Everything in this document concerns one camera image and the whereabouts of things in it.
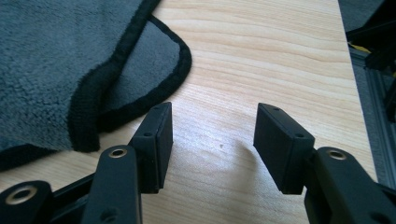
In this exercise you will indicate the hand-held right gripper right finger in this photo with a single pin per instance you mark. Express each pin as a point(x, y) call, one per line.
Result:
point(280, 149)

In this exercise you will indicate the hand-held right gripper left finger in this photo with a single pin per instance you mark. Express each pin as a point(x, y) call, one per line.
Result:
point(155, 149)

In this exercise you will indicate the dark grey towel black trim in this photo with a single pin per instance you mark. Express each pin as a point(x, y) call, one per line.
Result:
point(56, 62)

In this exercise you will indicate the black metal stand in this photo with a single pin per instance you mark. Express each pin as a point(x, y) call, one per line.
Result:
point(378, 28)

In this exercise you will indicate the aluminium floor rail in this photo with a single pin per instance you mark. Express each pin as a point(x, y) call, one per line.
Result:
point(378, 118)

